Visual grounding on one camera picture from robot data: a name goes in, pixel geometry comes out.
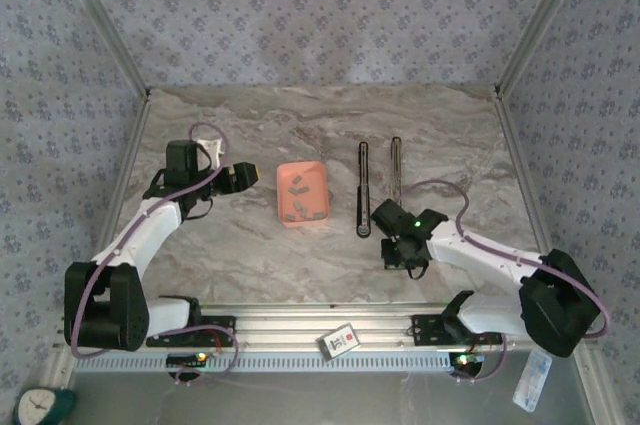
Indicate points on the aluminium frame post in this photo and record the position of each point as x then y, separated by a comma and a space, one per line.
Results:
540, 20
101, 20

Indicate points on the pink plastic tray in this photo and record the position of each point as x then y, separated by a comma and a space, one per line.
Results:
320, 180

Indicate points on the black stapler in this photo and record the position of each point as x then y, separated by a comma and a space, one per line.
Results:
361, 210

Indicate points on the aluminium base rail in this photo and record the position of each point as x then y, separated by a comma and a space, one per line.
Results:
300, 320

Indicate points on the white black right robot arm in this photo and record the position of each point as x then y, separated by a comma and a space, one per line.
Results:
475, 252

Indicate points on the dark green clock white face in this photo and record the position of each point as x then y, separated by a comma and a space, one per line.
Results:
35, 405

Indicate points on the grey metal panel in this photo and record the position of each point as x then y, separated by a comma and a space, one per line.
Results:
300, 400

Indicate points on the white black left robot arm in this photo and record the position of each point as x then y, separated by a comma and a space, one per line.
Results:
150, 230

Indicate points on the white card with red mark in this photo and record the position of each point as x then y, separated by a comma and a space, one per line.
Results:
337, 342

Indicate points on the aluminium table edge rail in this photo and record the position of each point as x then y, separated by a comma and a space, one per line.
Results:
522, 165
126, 160

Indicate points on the small black circuit board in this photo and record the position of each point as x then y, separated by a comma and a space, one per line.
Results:
467, 360
187, 359

